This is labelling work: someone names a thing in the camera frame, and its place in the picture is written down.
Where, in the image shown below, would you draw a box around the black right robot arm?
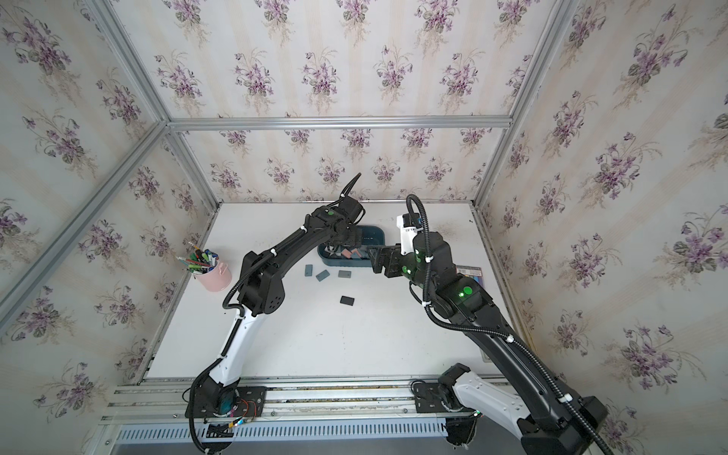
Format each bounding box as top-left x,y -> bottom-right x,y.
371,195 -> 612,454

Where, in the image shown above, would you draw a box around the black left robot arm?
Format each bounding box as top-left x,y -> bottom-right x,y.
185,174 -> 365,422

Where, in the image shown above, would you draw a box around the teal plastic storage box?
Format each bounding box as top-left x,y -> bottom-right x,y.
318,225 -> 386,267

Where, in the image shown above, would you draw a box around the highlighter marker pack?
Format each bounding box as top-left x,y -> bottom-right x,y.
456,265 -> 483,286

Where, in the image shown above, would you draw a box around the pink pen holder cup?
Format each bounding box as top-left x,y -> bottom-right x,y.
193,262 -> 232,292

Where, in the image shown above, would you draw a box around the coloured pens in cup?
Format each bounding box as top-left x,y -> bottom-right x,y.
176,246 -> 221,275

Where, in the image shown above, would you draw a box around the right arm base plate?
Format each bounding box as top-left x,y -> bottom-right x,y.
409,363 -> 481,447

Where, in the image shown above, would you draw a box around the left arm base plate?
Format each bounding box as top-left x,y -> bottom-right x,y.
185,385 -> 268,442

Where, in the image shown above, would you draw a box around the aluminium mounting rail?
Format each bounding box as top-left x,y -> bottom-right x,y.
100,377 -> 425,425

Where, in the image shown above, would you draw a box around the white slotted cable duct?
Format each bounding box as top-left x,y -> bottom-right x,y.
117,417 -> 447,445

